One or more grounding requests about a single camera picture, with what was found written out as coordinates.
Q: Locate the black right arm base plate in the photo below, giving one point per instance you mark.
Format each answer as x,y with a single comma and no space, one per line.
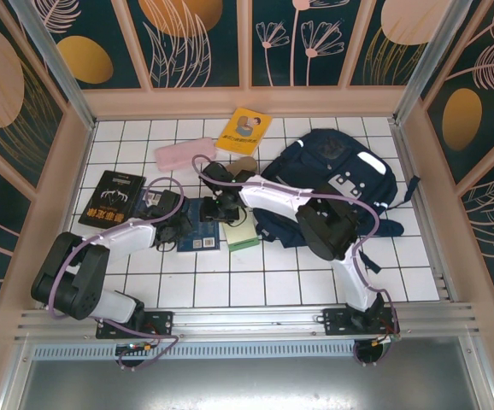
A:
336,322

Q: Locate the yellow paperback book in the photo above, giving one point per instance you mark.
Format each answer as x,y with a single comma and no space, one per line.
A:
242,132

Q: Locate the grey metal sheet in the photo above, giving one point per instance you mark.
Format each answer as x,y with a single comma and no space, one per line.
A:
247,384

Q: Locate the navy blue backpack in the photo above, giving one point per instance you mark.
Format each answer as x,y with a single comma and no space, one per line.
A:
328,171

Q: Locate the aluminium side rail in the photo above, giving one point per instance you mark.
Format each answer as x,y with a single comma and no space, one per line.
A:
406,162

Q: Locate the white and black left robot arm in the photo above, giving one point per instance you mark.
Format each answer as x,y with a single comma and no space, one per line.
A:
127,239

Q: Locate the brown glasses case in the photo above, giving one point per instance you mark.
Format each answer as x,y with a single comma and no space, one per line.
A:
245,163

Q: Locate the light green notebook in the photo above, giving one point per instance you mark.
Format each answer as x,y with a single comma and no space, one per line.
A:
242,237

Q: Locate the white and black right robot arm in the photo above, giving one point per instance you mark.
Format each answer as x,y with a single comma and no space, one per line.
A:
272,194

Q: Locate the small circuit board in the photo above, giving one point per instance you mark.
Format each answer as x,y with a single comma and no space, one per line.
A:
133,348

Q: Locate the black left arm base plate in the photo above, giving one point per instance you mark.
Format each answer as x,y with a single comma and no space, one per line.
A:
161,322

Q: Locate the aluminium frame post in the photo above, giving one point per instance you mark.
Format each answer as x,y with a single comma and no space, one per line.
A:
437,42
46,42

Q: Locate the pink pencil case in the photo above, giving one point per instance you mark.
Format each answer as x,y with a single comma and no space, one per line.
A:
183,154

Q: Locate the aluminium mounting rail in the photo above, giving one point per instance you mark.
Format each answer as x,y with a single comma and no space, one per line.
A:
247,320

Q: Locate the black book with gold title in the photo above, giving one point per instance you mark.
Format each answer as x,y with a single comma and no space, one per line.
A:
110,196

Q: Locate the dark blue book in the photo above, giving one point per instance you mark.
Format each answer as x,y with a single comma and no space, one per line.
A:
153,197
200,232

